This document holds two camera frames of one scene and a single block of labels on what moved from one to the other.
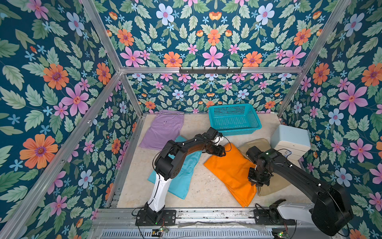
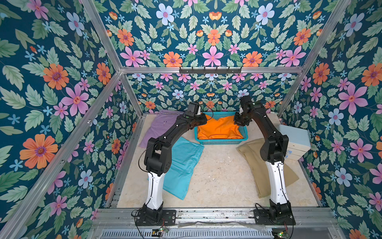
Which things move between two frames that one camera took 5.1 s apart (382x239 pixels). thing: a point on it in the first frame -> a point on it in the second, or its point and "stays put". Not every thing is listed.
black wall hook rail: [210, 71] stays put
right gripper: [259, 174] -> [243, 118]
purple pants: [166, 126] stays put
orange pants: [234, 168] -> [223, 128]
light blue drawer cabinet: [290, 143] stays put
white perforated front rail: [188, 234] stays put
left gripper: [219, 153] -> [202, 115]
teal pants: [179, 185] stays put
